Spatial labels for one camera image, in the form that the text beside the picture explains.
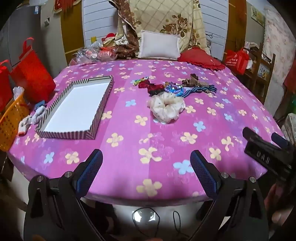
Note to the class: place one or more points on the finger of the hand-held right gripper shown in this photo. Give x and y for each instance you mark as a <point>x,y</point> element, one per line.
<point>281,141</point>
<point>249,134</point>

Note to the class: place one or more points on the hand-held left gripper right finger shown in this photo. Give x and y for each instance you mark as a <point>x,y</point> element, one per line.
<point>203,172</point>

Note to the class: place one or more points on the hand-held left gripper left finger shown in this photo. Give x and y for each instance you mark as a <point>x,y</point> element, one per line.
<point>90,171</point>

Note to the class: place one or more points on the striped cardboard box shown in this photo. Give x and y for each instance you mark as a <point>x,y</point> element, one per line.
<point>76,106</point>

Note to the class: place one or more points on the cream scrunchie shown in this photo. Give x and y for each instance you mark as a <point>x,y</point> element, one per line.
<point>165,107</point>

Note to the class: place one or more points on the red satin bow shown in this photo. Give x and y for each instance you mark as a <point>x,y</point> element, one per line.
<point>148,84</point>

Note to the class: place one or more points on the person's right hand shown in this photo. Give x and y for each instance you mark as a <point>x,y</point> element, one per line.
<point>281,208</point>

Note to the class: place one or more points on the pink floral bedsheet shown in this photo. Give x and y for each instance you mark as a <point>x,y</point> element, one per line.
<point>143,139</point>

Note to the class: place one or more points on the blue striped ribbon bow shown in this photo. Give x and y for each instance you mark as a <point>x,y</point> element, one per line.
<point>200,89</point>

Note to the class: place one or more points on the wooden chair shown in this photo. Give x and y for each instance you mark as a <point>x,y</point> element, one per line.
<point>260,67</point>

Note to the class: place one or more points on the red printed shopping bag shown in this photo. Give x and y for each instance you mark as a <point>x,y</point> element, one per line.
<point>237,60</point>

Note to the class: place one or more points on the white fluffy sock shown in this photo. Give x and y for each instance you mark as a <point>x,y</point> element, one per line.
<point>38,114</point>

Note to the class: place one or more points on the brown bow hair clip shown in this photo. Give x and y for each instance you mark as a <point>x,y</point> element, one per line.
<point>193,80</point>

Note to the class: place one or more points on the white knit glove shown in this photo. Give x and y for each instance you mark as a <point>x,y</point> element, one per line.
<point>25,124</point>

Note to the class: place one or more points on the blue hair claw clip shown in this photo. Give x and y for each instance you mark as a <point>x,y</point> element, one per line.
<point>40,104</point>

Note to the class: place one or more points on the red ruffled cushion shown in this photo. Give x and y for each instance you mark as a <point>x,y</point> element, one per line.
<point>201,59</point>

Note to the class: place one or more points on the orange plastic basket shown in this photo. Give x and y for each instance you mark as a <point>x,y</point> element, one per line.
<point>11,122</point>

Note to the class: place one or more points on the pink floral curtain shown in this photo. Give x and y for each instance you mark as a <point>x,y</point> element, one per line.
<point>277,37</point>

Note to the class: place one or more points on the white plastic bag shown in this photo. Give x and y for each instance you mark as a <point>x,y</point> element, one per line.
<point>18,91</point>

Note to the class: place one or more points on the large red gift bag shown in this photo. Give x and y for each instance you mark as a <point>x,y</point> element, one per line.
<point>32,73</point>

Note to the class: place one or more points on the pile of clear plastic bags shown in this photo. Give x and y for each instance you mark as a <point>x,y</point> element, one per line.
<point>89,52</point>

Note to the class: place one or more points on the white pillow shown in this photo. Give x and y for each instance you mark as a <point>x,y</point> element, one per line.
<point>159,45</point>

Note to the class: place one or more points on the cream floral quilt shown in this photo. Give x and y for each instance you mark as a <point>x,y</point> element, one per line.
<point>168,20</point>

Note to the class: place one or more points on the brown floral quilt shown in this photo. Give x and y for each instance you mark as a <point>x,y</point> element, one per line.
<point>126,34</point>

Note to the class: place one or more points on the white slatted headboard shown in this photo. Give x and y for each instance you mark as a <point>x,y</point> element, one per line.
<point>99,20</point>

